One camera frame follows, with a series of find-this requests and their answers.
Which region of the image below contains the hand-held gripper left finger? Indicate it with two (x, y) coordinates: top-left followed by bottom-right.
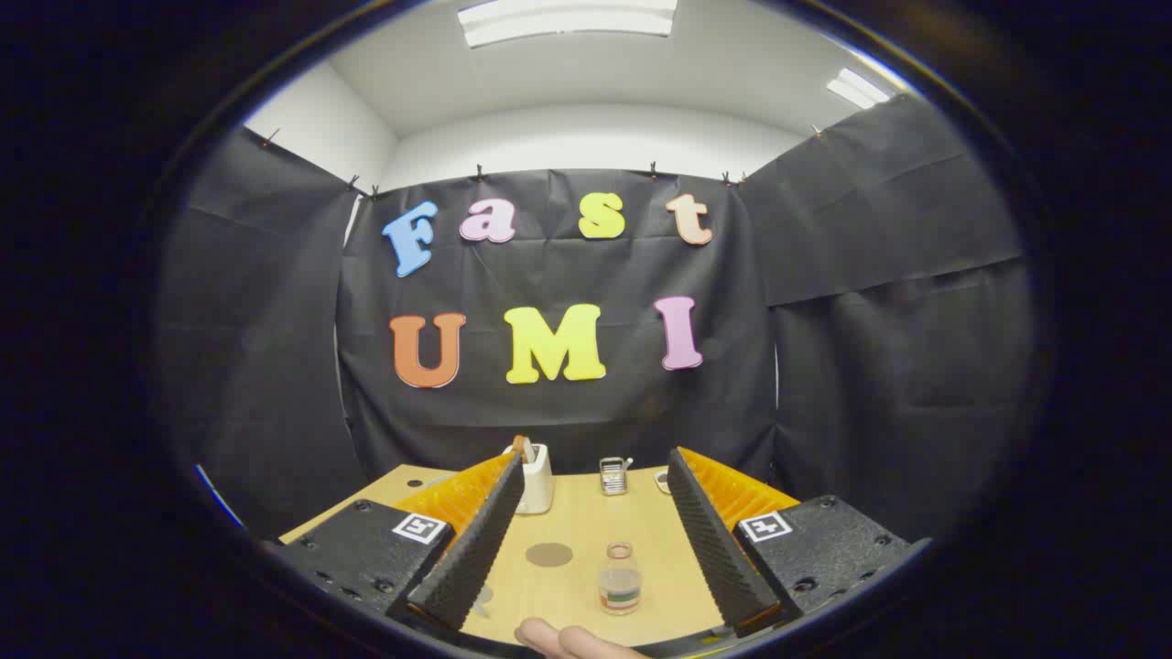
(270, 450), (527, 632)

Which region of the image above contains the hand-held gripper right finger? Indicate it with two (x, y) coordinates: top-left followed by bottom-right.
(667, 447), (917, 639)

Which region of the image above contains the clear plastic juice bottle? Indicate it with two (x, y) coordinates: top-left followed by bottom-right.
(598, 541), (644, 616)

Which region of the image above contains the white toaster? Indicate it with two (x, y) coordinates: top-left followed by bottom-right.
(502, 443), (555, 515)

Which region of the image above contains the wooden table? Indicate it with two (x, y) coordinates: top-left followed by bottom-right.
(279, 464), (733, 647)

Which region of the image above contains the black backdrop cloth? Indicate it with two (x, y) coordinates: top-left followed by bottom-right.
(156, 92), (1036, 541)

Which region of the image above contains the small ceiling light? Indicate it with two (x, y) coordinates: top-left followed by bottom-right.
(826, 67), (891, 110)

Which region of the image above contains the long ceiling light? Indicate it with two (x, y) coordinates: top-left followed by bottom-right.
(456, 0), (679, 49)

